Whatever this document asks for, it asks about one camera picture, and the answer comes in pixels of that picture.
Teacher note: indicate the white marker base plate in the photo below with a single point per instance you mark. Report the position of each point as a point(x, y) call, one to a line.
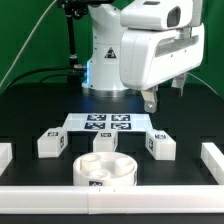
point(91, 122)

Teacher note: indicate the white right fence bar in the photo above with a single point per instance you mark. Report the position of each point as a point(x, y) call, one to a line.
point(213, 158)

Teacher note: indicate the white left fence bar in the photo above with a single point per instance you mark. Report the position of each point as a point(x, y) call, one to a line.
point(5, 156)

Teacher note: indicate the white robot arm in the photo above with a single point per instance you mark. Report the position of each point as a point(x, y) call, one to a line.
point(103, 68)

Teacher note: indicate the white fence bar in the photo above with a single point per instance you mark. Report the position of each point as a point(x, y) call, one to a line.
point(111, 200)
point(213, 158)
point(5, 156)

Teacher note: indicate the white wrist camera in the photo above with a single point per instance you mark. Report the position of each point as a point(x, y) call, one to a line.
point(157, 14)

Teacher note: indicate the white front fence bar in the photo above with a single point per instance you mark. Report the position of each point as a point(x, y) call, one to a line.
point(111, 200)

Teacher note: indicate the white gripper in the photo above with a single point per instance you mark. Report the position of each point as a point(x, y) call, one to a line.
point(148, 58)

